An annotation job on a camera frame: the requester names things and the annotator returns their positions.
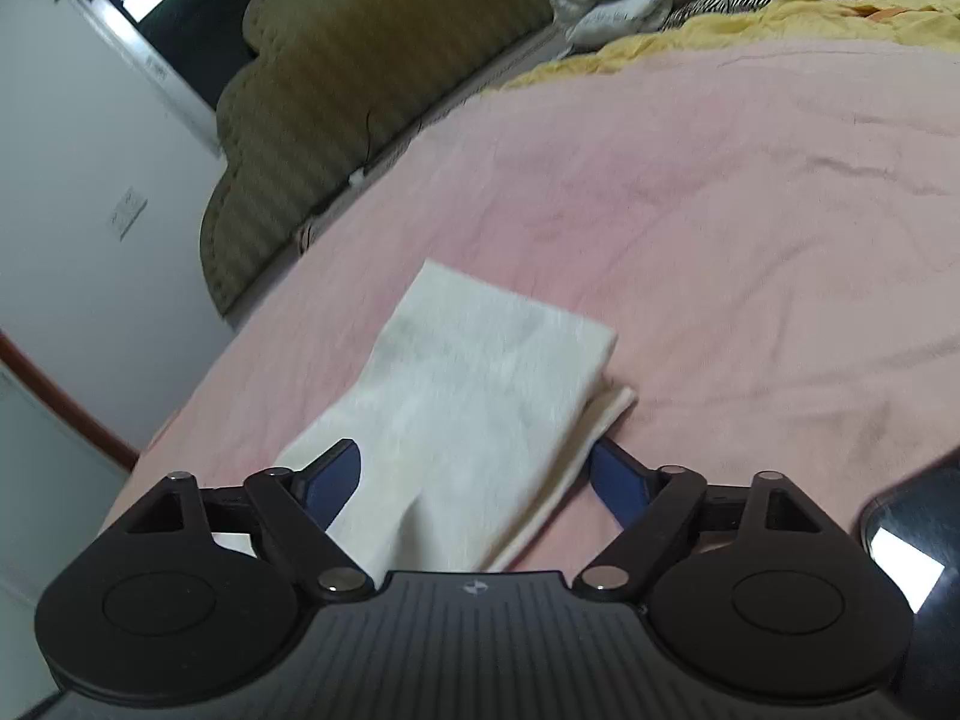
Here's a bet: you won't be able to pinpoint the white wall socket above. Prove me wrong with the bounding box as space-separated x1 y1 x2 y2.
107 187 148 241

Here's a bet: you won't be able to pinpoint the yellow blanket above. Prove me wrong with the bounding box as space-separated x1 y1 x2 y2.
501 0 958 89

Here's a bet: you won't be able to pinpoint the black smartphone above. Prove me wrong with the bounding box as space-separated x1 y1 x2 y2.
857 450 960 718

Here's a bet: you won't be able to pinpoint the dark window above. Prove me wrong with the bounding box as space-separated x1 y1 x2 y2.
73 0 257 153

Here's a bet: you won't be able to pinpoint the black charger cable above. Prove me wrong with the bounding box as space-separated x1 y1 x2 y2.
348 107 381 189

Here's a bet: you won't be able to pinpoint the white pants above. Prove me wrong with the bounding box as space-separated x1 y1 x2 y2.
277 262 635 580

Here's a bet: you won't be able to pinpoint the pink bed sheet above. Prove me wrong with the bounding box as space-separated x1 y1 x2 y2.
117 41 958 571

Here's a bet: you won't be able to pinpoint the olive padded headboard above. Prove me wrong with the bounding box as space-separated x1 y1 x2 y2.
200 0 553 316

